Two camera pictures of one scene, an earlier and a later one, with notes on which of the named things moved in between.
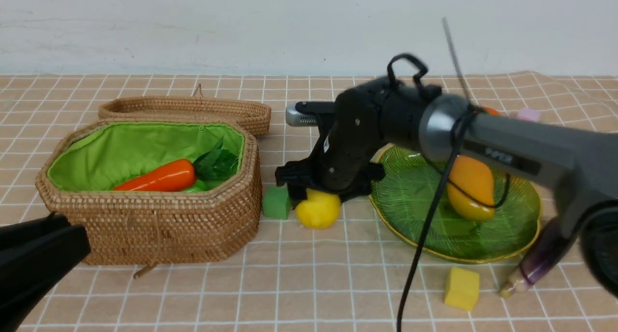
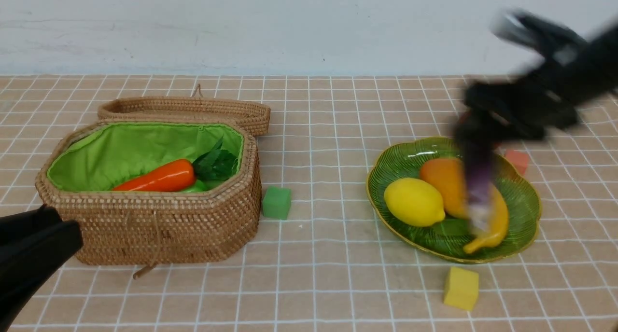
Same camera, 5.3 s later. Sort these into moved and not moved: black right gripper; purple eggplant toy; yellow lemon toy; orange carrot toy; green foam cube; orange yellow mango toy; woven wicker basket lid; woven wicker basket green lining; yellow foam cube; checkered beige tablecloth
Moved: orange yellow mango toy; yellow lemon toy; black right gripper; purple eggplant toy
Not moved: checkered beige tablecloth; green foam cube; yellow foam cube; orange carrot toy; woven wicker basket green lining; woven wicker basket lid
